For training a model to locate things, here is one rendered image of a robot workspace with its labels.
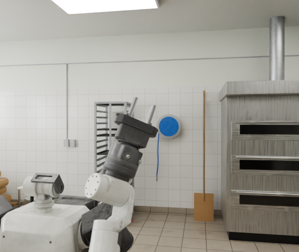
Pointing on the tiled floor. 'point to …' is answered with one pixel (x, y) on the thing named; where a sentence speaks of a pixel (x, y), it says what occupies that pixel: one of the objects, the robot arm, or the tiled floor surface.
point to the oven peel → (200, 211)
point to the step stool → (24, 198)
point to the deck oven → (270, 161)
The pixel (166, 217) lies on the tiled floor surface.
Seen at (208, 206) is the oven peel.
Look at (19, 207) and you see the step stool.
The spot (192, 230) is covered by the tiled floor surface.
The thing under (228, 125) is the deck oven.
